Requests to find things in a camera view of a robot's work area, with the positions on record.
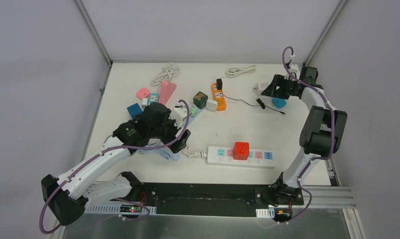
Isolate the blue folding plug adapter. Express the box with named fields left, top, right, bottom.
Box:
left=272, top=98, right=287, bottom=109

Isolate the purple cable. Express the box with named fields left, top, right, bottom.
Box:
left=257, top=46, right=336, bottom=229
left=39, top=99, right=191, bottom=235

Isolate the black plug adapter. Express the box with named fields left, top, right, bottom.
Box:
left=216, top=78, right=223, bottom=90

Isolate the light green plug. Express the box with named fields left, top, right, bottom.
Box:
left=189, top=105, right=199, bottom=118

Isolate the teal power strip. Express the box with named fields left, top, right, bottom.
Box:
left=147, top=93, right=160, bottom=105

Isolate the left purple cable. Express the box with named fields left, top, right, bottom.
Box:
left=39, top=99, right=191, bottom=235

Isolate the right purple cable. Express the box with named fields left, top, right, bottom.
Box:
left=257, top=46, right=336, bottom=229

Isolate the pink wedge power strip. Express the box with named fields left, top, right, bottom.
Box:
left=158, top=81, right=177, bottom=105

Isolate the white coiled cable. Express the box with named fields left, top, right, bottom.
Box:
left=150, top=63, right=181, bottom=87

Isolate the small white cube adapter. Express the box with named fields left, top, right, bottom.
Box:
left=206, top=100, right=218, bottom=112

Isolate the dark blue cube adapter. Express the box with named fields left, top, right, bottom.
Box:
left=127, top=103, right=143, bottom=120

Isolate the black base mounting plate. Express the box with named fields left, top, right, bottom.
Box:
left=123, top=183, right=304, bottom=217

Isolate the white multicolour power strip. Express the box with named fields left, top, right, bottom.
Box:
left=206, top=146, right=278, bottom=169

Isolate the light blue power strip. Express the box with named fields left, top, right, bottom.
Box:
left=137, top=103, right=207, bottom=161

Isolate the dark green cube adapter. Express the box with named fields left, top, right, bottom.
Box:
left=193, top=91, right=208, bottom=109

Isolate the pink square adapter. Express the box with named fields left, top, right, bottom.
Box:
left=136, top=87, right=151, bottom=100

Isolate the small white plug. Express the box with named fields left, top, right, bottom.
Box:
left=141, top=98, right=148, bottom=108

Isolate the white usb cable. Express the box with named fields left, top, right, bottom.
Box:
left=225, top=65, right=257, bottom=78

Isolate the black thin cable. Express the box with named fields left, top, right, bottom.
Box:
left=223, top=94, right=287, bottom=116

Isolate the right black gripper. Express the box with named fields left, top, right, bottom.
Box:
left=262, top=74, right=298, bottom=100

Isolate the red cube socket adapter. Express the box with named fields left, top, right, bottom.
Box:
left=233, top=141, right=250, bottom=161

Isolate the orange power strip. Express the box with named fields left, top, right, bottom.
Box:
left=211, top=83, right=226, bottom=112

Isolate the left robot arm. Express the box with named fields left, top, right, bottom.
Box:
left=39, top=100, right=191, bottom=234

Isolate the white tiger cube adapter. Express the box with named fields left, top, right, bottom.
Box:
left=253, top=82, right=270, bottom=96

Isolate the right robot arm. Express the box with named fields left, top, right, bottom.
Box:
left=262, top=67, right=348, bottom=204

